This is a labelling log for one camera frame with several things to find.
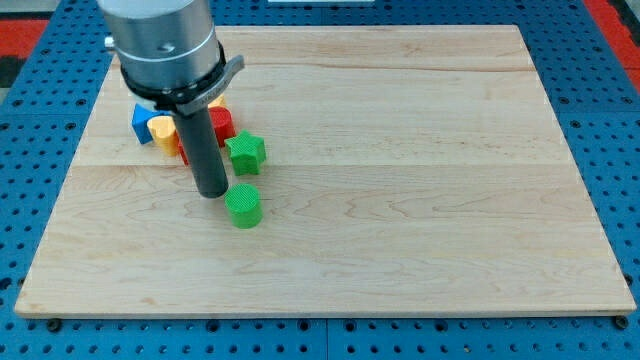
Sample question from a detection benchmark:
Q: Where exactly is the green star block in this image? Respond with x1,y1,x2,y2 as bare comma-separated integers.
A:
225,130,266,176

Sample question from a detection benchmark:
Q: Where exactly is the green cylinder block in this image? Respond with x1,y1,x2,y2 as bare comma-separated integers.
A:
224,183,263,229

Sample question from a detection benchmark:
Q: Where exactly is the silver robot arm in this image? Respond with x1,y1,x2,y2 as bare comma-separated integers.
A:
98,0,221,90

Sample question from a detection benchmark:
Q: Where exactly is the red star block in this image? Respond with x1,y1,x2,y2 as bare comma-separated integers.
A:
177,139,189,166

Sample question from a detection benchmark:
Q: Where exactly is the light wooden board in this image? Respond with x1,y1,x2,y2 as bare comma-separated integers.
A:
15,25,636,319

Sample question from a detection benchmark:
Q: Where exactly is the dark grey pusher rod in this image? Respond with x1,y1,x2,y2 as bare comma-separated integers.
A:
173,108,228,198

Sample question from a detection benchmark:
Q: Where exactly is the red cylinder block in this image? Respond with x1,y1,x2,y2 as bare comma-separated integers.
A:
208,106,236,148

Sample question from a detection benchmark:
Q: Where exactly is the yellow block behind rod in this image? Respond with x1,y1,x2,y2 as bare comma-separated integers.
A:
208,94,227,108

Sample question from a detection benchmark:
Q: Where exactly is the yellow heart block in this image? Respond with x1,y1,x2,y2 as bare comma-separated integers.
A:
147,115,179,157

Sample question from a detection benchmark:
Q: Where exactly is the blue block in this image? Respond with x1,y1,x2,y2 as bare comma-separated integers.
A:
131,104,170,145

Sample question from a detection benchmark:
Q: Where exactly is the blue perforated table mat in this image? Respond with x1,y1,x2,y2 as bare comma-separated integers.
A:
1,0,639,359

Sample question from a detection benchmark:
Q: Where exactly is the black clamp ring with lever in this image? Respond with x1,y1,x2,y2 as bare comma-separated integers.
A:
119,43,246,117

